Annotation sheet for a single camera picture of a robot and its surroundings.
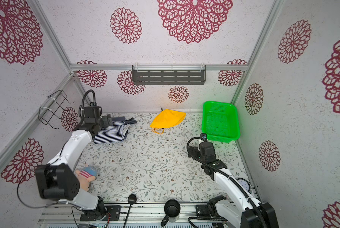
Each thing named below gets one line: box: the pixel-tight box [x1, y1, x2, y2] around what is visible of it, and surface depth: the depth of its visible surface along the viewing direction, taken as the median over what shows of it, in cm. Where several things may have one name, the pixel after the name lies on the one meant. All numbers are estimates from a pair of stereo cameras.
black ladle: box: [122, 193, 137, 228], surface depth 79 cm
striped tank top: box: [93, 121, 125, 144], surface depth 102 cm
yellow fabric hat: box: [150, 108, 187, 134], surface depth 117 cm
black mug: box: [160, 199, 181, 228], surface depth 71 cm
